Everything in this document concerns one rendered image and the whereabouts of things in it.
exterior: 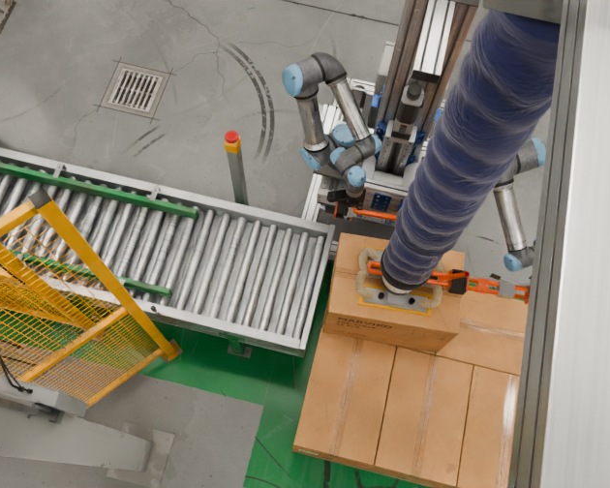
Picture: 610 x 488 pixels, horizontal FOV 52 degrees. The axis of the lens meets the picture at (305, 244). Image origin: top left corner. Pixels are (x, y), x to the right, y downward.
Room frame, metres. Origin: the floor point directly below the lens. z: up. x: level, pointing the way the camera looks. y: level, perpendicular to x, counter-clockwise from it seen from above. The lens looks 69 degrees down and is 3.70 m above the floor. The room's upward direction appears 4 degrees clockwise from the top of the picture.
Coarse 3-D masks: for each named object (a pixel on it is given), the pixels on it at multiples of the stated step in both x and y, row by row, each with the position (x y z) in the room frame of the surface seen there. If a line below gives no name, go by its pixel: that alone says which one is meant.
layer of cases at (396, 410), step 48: (336, 336) 0.74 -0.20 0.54; (480, 336) 0.80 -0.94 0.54; (336, 384) 0.49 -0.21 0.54; (384, 384) 0.51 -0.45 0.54; (432, 384) 0.53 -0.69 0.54; (480, 384) 0.55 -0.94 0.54; (336, 432) 0.27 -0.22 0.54; (384, 432) 0.28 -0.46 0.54; (432, 432) 0.30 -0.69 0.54; (480, 432) 0.32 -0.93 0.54; (432, 480) 0.08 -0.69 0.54; (480, 480) 0.10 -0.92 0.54
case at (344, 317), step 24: (360, 240) 1.12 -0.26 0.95; (384, 240) 1.13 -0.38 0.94; (336, 264) 0.99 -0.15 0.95; (456, 264) 1.03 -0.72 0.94; (336, 288) 0.87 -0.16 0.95; (432, 288) 0.91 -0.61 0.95; (336, 312) 0.76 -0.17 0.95; (360, 312) 0.77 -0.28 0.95; (384, 312) 0.77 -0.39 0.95; (432, 312) 0.79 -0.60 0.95; (456, 312) 0.80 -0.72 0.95; (360, 336) 0.74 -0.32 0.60; (384, 336) 0.73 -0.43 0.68; (408, 336) 0.72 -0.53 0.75; (432, 336) 0.71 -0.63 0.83
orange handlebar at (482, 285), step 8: (376, 216) 1.19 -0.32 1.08; (384, 216) 1.19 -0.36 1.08; (392, 216) 1.19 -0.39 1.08; (368, 264) 0.95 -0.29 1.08; (376, 264) 0.95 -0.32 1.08; (376, 272) 0.91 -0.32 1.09; (440, 272) 0.94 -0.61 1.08; (432, 280) 0.90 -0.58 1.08; (472, 280) 0.91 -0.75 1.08; (480, 280) 0.91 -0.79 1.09; (488, 280) 0.92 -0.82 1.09; (472, 288) 0.88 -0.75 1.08; (480, 288) 0.88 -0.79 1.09; (488, 288) 0.88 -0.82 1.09; (520, 288) 0.89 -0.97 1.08; (520, 296) 0.85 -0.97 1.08
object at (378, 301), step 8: (368, 288) 0.88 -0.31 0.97; (376, 288) 0.88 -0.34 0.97; (360, 296) 0.83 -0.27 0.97; (376, 296) 0.84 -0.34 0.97; (384, 296) 0.84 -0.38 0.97; (408, 296) 0.85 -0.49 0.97; (416, 296) 0.85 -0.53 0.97; (424, 296) 0.86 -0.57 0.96; (432, 296) 0.86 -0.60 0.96; (360, 304) 0.80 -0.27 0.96; (368, 304) 0.80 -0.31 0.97; (376, 304) 0.80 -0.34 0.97; (384, 304) 0.80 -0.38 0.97; (392, 304) 0.81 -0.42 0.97; (408, 304) 0.81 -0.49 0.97; (416, 304) 0.82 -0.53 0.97; (408, 312) 0.78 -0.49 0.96; (416, 312) 0.78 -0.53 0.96; (424, 312) 0.78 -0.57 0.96
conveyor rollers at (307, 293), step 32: (0, 192) 1.41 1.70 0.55; (32, 192) 1.42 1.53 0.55; (64, 192) 1.43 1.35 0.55; (32, 224) 1.23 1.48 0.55; (160, 224) 1.29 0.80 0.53; (192, 224) 1.30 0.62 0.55; (224, 224) 1.32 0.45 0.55; (256, 224) 1.33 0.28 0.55; (128, 256) 1.09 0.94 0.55; (160, 256) 1.10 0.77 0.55; (192, 256) 1.12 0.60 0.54; (320, 256) 1.18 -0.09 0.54; (96, 288) 0.90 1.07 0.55; (128, 288) 0.92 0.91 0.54; (224, 288) 0.95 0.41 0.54; (256, 288) 0.96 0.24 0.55; (288, 288) 0.98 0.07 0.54
